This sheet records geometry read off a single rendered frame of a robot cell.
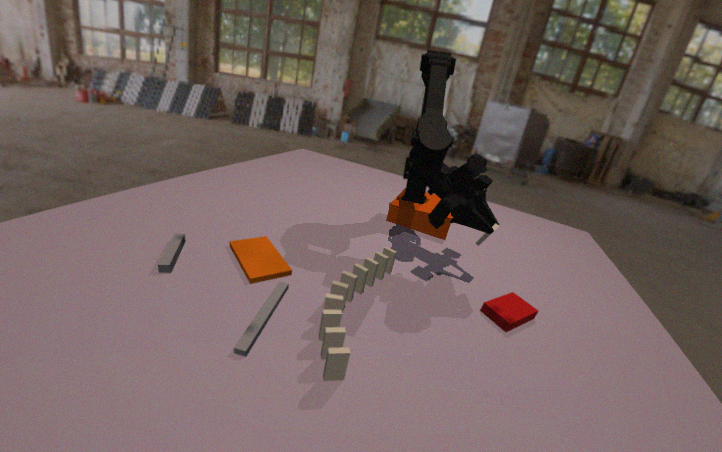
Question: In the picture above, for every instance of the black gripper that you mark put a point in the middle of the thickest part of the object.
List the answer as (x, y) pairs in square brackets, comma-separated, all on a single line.
[(468, 206)]

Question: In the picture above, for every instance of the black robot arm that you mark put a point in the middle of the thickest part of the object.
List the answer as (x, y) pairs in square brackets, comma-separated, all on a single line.
[(431, 139)]

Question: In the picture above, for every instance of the tan domino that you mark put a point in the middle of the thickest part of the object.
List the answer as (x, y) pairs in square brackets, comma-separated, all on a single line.
[(332, 302), (340, 289), (333, 337), (349, 279), (382, 260), (480, 241), (330, 318), (362, 273), (392, 255), (336, 364), (372, 266)]

